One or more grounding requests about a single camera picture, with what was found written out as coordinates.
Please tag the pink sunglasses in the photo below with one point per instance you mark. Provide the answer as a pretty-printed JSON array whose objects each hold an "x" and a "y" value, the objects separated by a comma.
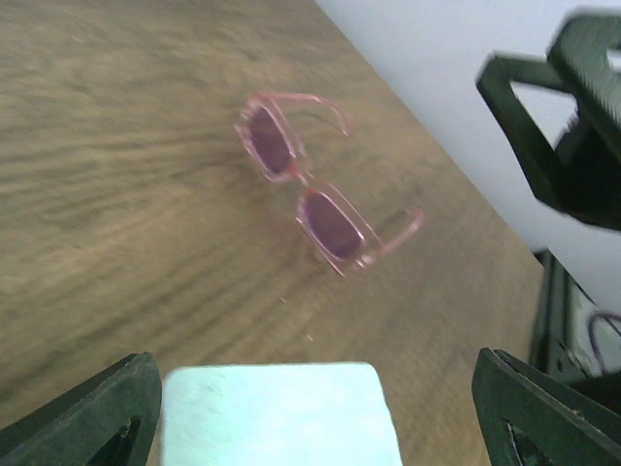
[{"x": 339, "y": 232}]

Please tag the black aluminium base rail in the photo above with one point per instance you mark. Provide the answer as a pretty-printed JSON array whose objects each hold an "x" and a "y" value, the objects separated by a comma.
[{"x": 573, "y": 338}]

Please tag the light blue cleaning cloth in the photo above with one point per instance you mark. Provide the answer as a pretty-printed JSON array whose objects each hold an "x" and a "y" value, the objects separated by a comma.
[{"x": 277, "y": 414}]

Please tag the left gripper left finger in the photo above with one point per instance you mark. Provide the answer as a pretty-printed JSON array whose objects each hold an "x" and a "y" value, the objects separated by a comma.
[{"x": 109, "y": 419}]

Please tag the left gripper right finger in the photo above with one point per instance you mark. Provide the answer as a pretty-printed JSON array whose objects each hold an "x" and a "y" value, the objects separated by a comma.
[{"x": 528, "y": 418}]

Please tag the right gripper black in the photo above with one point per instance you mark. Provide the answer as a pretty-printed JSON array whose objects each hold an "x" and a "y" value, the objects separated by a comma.
[{"x": 580, "y": 175}]

